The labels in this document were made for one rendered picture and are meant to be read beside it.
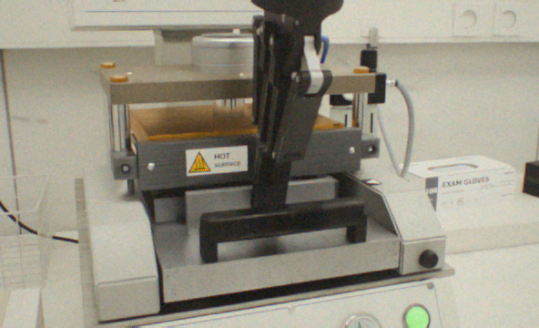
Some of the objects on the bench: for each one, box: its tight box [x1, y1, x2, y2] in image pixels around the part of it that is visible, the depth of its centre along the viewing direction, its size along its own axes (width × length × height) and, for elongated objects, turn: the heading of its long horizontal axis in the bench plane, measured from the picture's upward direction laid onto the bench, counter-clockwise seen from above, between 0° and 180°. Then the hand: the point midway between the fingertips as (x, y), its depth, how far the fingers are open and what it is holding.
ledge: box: [436, 173, 539, 254], centre depth 127 cm, size 30×84×4 cm, turn 105°
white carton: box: [391, 155, 515, 213], centre depth 122 cm, size 12×23×7 cm, turn 112°
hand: (270, 178), depth 54 cm, fingers closed, pressing on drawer
